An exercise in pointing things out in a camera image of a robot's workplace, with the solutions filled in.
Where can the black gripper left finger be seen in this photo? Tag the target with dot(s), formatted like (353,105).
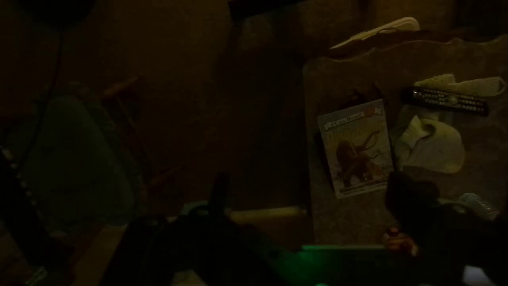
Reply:
(219,192)

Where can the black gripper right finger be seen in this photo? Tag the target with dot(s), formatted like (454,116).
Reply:
(413,199)

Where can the mammoth picture book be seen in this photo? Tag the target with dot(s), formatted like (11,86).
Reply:
(356,151)

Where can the red toy car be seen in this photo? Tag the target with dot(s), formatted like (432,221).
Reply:
(399,242)

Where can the large white crumpled cloth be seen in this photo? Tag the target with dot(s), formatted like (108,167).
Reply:
(430,145)

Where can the black remote control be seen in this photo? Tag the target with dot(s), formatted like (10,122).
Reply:
(446,100)

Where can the small white cloth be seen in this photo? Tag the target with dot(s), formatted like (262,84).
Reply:
(465,84)

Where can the wooden chair with green cushion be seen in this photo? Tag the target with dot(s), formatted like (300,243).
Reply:
(73,159)

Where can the pale flat object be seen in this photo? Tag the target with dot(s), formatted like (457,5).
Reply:
(375,34)

